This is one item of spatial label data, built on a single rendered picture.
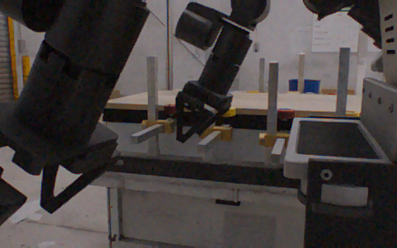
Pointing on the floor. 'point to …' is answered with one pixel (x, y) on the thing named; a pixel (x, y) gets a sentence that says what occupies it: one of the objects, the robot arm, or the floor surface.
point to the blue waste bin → (305, 85)
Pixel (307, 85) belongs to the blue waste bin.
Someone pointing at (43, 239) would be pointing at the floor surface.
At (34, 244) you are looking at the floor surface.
